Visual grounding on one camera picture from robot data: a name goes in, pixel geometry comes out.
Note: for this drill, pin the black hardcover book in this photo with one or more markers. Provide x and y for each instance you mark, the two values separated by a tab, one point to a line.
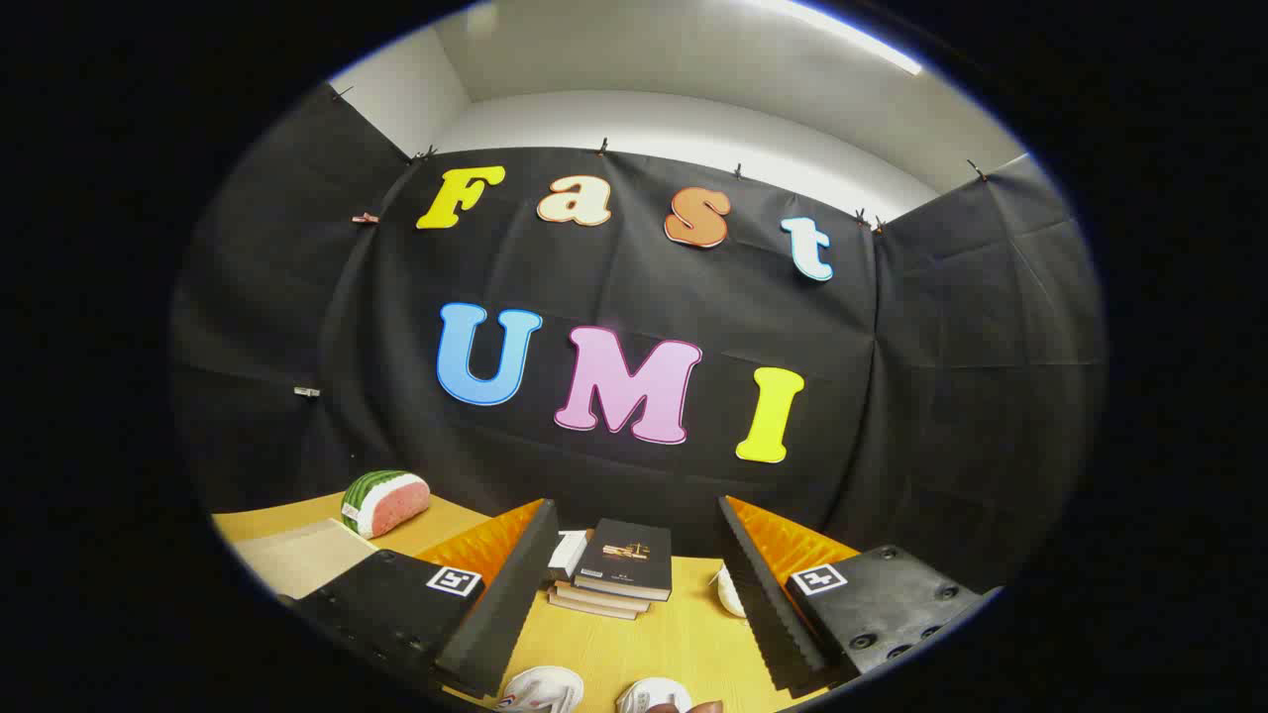
624	560

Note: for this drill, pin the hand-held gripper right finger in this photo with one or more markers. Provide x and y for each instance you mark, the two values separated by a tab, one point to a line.
768	604

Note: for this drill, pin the stacked book with cream pages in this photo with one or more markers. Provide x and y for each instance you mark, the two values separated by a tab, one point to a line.
604	597
589	607

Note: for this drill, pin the watermelon slice plush toy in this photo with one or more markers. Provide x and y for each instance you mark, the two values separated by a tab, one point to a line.
391	505

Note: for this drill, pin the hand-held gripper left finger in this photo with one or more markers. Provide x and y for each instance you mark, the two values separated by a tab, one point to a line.
495	604

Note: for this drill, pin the white canvas shoe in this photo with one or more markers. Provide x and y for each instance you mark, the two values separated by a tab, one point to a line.
654	696
540	690

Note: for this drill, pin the white plush toy with face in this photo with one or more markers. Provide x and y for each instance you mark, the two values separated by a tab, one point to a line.
731	594

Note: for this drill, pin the beige fabric storage box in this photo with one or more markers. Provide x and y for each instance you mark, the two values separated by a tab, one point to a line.
302	557

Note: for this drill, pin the white book with portrait cover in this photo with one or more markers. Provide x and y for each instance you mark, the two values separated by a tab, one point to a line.
569	553

